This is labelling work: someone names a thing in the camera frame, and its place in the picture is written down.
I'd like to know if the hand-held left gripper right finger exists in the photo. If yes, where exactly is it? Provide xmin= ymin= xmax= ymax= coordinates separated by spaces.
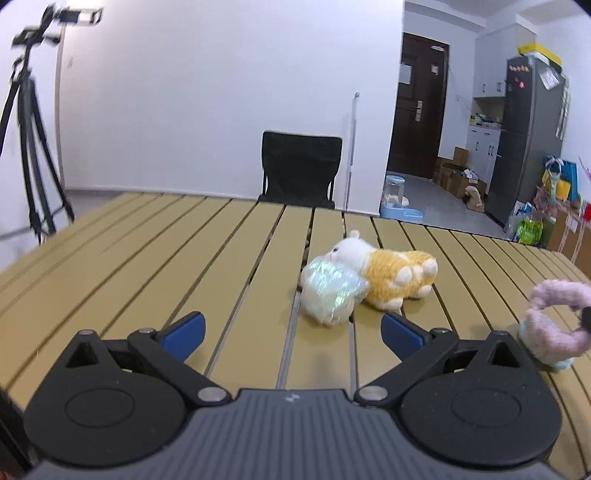
xmin=355 ymin=312 xmax=525 ymax=408

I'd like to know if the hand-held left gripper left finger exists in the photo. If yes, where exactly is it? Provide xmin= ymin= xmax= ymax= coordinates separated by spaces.
xmin=62 ymin=312 xmax=232 ymax=408

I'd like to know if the lilac fluffy cloth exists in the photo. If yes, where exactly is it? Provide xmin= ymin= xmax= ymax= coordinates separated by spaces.
xmin=518 ymin=279 xmax=591 ymax=372

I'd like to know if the white and orange plush toy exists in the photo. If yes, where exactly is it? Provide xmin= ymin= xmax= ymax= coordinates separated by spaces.
xmin=330 ymin=230 xmax=438 ymax=312

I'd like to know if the large cardboard box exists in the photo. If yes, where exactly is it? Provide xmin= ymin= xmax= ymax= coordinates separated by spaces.
xmin=545 ymin=203 xmax=591 ymax=266

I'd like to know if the iridescent plastic wrap ball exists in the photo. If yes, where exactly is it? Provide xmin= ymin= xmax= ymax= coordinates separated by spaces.
xmin=300 ymin=258 xmax=370 ymax=326

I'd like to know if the tan folding table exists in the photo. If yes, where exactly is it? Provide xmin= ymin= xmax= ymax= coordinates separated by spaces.
xmin=0 ymin=193 xmax=591 ymax=462

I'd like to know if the green plastic bag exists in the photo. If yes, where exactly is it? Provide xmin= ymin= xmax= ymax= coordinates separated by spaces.
xmin=512 ymin=217 xmax=544 ymax=245

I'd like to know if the blue pet water dispenser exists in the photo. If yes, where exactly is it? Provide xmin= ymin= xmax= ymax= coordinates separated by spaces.
xmin=379 ymin=175 xmax=424 ymax=224

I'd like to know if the tan plush toy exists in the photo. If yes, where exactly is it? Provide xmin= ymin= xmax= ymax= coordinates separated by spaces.
xmin=464 ymin=185 xmax=486 ymax=213

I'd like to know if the open cardboard box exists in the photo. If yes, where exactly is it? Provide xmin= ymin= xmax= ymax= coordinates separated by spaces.
xmin=434 ymin=159 xmax=488 ymax=199

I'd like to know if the grey refrigerator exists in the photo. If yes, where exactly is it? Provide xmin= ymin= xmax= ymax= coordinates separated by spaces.
xmin=485 ymin=55 xmax=568 ymax=227

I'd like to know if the dark brown door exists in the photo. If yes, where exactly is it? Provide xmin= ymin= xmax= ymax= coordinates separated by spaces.
xmin=387 ymin=32 xmax=450 ymax=180

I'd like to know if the white pole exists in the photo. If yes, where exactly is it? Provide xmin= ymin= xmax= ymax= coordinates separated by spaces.
xmin=344 ymin=92 xmax=361 ymax=213

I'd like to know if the black folding chair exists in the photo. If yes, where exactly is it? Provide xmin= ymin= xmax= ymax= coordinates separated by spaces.
xmin=257 ymin=130 xmax=343 ymax=210

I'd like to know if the white base cabinet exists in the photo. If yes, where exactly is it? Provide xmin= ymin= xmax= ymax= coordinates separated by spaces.
xmin=464 ymin=126 xmax=502 ymax=183

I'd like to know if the black tripod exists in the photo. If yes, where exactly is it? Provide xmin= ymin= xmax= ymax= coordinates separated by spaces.
xmin=0 ymin=28 xmax=75 ymax=245

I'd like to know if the yellow box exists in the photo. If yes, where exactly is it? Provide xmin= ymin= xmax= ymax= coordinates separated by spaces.
xmin=517 ymin=42 xmax=563 ymax=65

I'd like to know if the white wall cabinet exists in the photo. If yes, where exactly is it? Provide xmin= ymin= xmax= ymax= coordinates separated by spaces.
xmin=472 ymin=16 xmax=536 ymax=99

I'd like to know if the black camcorder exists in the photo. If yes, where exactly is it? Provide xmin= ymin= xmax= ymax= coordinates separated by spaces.
xmin=44 ymin=4 xmax=105 ymax=26

